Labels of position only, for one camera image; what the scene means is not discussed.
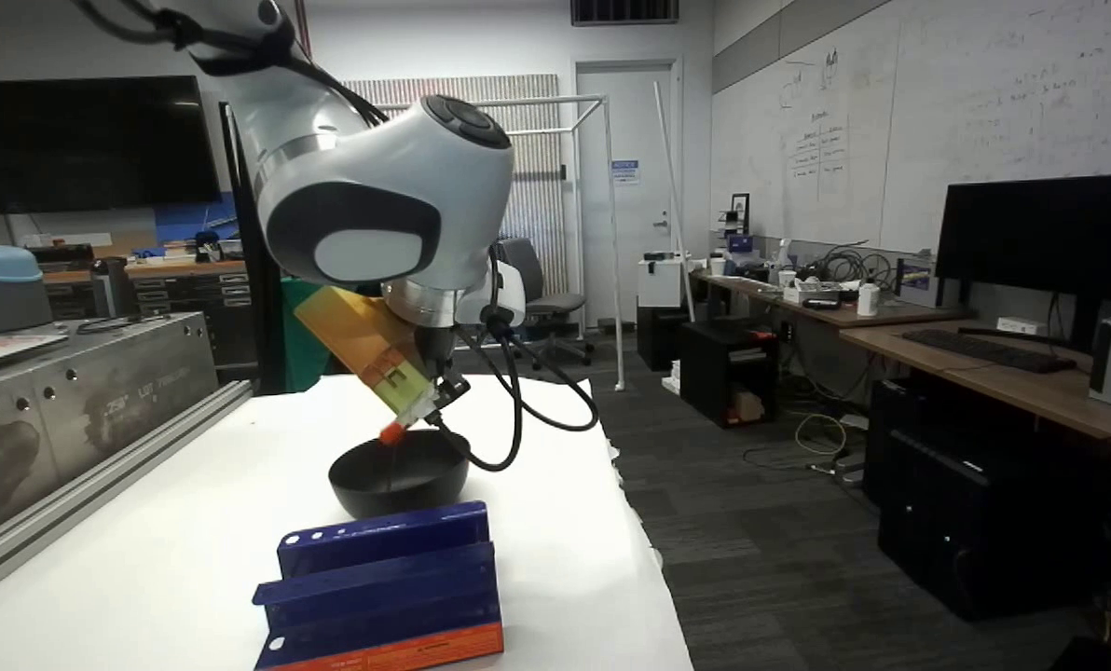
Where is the black ceiling vent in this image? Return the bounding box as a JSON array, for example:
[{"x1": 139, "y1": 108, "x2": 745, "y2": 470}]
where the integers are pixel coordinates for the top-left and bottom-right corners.
[{"x1": 566, "y1": 0, "x2": 683, "y2": 25}]

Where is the cluttered long workbench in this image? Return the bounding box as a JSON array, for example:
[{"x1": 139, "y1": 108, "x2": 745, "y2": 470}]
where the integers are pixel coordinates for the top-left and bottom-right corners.
[{"x1": 686, "y1": 233, "x2": 977, "y2": 337}]

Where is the white tube frame stand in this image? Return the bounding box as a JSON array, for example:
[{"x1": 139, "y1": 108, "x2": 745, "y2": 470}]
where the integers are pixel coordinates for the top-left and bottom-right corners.
[{"x1": 499, "y1": 93, "x2": 630, "y2": 396}]

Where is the large black wall television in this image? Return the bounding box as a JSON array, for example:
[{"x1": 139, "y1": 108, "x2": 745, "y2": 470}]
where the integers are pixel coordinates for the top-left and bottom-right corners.
[{"x1": 0, "y1": 74, "x2": 228, "y2": 217}]

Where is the green bin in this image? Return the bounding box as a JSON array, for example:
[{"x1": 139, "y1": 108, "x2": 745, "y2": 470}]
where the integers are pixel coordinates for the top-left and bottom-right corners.
[{"x1": 281, "y1": 273, "x2": 337, "y2": 396}]

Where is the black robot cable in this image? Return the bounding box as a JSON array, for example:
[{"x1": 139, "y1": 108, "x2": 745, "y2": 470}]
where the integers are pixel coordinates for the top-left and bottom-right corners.
[{"x1": 428, "y1": 302, "x2": 604, "y2": 477}]

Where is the black keyboard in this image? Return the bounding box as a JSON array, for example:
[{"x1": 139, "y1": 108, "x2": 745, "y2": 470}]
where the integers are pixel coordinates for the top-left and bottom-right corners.
[{"x1": 900, "y1": 323, "x2": 1081, "y2": 378}]

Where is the black bowl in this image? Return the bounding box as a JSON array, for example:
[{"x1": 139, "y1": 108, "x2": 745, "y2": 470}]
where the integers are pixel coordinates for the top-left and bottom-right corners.
[{"x1": 325, "y1": 430, "x2": 474, "y2": 520}]

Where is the grey office chair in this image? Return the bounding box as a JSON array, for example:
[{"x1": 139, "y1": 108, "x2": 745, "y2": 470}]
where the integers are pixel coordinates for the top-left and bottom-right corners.
[{"x1": 487, "y1": 233, "x2": 593, "y2": 365}]

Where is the black computer monitor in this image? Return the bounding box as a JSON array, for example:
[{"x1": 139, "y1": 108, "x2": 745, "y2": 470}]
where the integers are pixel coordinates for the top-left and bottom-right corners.
[{"x1": 934, "y1": 166, "x2": 1111, "y2": 353}]

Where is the blue tool box orange base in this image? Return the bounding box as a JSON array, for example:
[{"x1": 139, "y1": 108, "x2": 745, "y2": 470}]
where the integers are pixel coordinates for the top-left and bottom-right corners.
[{"x1": 249, "y1": 498, "x2": 509, "y2": 671}]

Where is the wooden desk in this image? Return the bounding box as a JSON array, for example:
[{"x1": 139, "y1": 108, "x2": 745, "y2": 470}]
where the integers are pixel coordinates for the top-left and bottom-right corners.
[{"x1": 837, "y1": 318, "x2": 1111, "y2": 448}]

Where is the black vertical post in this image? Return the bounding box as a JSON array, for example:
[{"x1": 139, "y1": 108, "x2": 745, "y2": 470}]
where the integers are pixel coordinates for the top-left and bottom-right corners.
[{"x1": 218, "y1": 100, "x2": 291, "y2": 397}]

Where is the yellow covered gripper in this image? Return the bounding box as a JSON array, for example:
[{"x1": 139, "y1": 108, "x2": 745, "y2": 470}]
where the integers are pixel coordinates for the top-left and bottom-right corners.
[{"x1": 291, "y1": 284, "x2": 474, "y2": 432}]

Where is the grey metal machine rail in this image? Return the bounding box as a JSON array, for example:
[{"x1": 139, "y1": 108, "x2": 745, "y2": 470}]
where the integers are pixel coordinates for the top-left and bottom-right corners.
[{"x1": 0, "y1": 310, "x2": 256, "y2": 610}]

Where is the white door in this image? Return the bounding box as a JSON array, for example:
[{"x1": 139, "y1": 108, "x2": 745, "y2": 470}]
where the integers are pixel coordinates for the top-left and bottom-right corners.
[{"x1": 573, "y1": 54, "x2": 686, "y2": 329}]

